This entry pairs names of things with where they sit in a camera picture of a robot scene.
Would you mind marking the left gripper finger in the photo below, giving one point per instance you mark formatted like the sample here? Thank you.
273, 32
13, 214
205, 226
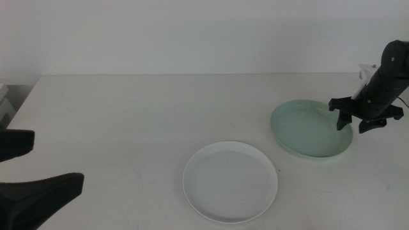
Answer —
16, 143
38, 198

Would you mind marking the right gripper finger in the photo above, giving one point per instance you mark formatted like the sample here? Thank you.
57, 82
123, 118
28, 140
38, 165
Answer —
370, 125
342, 121

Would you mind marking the pale green shallow bowl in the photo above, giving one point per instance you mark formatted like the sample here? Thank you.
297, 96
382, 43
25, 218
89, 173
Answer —
306, 131

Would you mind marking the white shallow bowl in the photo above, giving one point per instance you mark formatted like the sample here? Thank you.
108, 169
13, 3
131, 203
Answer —
230, 182

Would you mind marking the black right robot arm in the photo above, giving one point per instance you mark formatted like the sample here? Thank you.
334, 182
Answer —
397, 57

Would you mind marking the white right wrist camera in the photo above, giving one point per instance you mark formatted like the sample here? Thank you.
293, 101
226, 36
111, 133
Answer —
364, 75

